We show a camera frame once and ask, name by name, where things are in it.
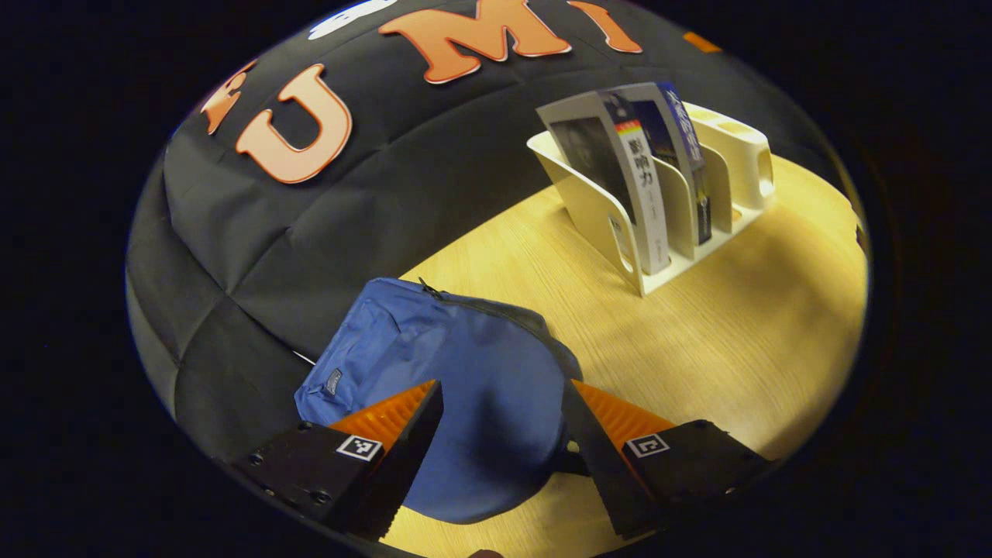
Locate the white bookshelf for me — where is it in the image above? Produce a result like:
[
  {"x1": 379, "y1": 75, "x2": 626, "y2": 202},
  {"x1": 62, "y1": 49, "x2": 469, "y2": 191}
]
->
[{"x1": 526, "y1": 101, "x2": 776, "y2": 298}]

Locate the grey portrait cover book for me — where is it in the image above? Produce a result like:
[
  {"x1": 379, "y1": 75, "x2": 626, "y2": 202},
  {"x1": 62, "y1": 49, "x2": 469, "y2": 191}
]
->
[{"x1": 536, "y1": 91, "x2": 673, "y2": 277}]

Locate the blue cover book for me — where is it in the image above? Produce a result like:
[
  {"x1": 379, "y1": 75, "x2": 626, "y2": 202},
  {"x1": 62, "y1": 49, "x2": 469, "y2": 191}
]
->
[{"x1": 620, "y1": 81, "x2": 715, "y2": 246}]

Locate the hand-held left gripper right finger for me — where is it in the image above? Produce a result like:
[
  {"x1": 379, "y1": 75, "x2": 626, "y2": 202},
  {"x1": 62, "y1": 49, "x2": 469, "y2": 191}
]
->
[{"x1": 562, "y1": 378, "x2": 777, "y2": 540}]

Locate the black backdrop cloth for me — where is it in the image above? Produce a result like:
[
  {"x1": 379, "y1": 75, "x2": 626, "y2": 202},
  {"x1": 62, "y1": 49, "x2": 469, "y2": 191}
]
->
[{"x1": 126, "y1": 0, "x2": 853, "y2": 467}]

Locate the blue schoolbag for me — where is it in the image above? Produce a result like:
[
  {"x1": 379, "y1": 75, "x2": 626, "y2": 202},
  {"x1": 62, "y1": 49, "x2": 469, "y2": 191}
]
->
[{"x1": 294, "y1": 277, "x2": 584, "y2": 525}]

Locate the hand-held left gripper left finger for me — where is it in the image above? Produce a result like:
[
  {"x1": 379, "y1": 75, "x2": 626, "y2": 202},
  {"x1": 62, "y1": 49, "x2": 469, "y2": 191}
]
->
[{"x1": 231, "y1": 379, "x2": 445, "y2": 543}]

